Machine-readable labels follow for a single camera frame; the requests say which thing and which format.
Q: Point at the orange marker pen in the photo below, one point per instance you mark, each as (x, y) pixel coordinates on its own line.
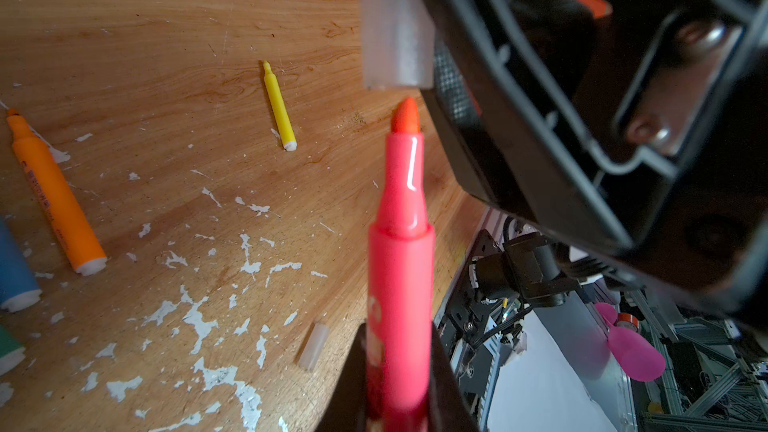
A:
(64, 213)

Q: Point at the pink highlighter pen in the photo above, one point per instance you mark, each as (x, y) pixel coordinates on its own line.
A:
(401, 246)

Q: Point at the clear pen cap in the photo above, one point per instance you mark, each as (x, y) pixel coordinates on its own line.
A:
(313, 347)
(397, 38)

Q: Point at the yellow highlighter pen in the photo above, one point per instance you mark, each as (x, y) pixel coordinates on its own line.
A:
(279, 110)

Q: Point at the blue marker pen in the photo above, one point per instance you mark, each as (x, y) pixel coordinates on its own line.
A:
(19, 289)

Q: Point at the pink handheld fan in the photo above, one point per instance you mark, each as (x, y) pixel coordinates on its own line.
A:
(639, 359)

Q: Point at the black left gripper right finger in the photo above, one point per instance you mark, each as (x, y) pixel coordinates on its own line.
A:
(447, 410)

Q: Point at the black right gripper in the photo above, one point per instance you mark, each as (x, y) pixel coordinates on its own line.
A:
(634, 130)

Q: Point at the green marker pen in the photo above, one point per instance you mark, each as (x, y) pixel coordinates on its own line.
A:
(12, 352)

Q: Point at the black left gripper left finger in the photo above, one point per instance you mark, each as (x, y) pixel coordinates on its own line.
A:
(346, 410)

